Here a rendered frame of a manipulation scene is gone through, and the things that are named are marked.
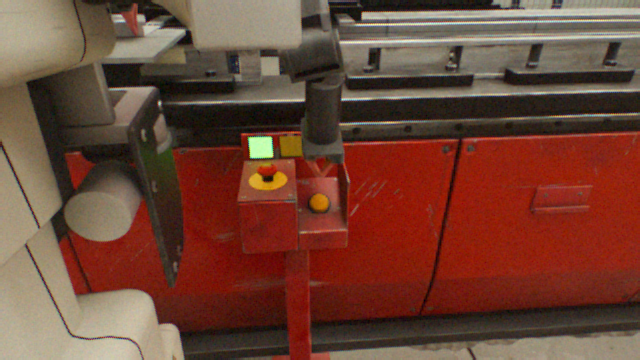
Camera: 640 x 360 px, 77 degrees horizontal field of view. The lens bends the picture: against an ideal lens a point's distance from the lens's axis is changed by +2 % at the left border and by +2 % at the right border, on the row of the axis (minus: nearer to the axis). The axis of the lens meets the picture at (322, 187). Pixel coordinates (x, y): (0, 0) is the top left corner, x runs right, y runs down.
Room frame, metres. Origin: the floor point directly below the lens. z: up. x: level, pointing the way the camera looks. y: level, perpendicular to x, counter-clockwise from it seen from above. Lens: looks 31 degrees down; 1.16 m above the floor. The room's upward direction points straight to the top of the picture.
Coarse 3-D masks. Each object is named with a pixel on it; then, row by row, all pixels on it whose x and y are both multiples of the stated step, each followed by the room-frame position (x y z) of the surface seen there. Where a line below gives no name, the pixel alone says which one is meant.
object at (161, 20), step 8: (144, 8) 1.14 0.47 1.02; (152, 8) 1.14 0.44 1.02; (160, 8) 1.14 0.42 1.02; (144, 16) 1.13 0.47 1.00; (152, 16) 1.14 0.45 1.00; (160, 16) 1.12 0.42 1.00; (168, 16) 1.12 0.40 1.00; (144, 24) 0.99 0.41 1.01; (152, 24) 0.99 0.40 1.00; (160, 24) 1.00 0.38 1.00
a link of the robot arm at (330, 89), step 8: (312, 80) 0.58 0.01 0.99; (320, 80) 0.58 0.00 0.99; (328, 80) 0.58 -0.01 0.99; (336, 80) 0.58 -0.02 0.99; (312, 88) 0.57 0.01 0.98; (320, 88) 0.57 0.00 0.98; (328, 88) 0.57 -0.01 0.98; (336, 88) 0.57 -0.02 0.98; (312, 96) 0.57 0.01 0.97; (320, 96) 0.57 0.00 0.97; (328, 96) 0.57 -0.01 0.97; (336, 96) 0.58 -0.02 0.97; (312, 104) 0.58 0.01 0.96; (320, 104) 0.57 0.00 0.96; (328, 104) 0.57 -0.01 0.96; (336, 104) 0.58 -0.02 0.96; (312, 112) 0.58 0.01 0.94; (320, 112) 0.58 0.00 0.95; (328, 112) 0.58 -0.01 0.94; (336, 112) 0.59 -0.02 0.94
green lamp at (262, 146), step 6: (252, 138) 0.73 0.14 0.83; (258, 138) 0.73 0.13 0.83; (264, 138) 0.73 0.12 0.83; (270, 138) 0.74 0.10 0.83; (252, 144) 0.73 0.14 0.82; (258, 144) 0.73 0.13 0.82; (264, 144) 0.73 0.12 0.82; (270, 144) 0.74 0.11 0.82; (252, 150) 0.73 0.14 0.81; (258, 150) 0.73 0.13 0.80; (264, 150) 0.73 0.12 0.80; (270, 150) 0.74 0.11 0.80; (252, 156) 0.73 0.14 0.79; (258, 156) 0.73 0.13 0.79; (264, 156) 0.73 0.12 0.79; (270, 156) 0.74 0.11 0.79
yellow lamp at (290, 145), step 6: (282, 138) 0.74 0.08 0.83; (288, 138) 0.74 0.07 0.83; (294, 138) 0.74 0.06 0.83; (300, 138) 0.74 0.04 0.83; (282, 144) 0.74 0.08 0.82; (288, 144) 0.74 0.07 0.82; (294, 144) 0.74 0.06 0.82; (300, 144) 0.74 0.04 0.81; (282, 150) 0.74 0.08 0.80; (288, 150) 0.74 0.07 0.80; (294, 150) 0.74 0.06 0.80; (300, 150) 0.74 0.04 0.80
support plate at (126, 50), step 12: (168, 36) 0.87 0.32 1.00; (180, 36) 0.90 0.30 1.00; (120, 48) 0.75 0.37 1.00; (132, 48) 0.75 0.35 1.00; (144, 48) 0.76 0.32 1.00; (156, 48) 0.76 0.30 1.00; (168, 48) 0.79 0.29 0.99; (108, 60) 0.68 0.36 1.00; (120, 60) 0.68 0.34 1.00; (132, 60) 0.69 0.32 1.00; (144, 60) 0.69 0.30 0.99
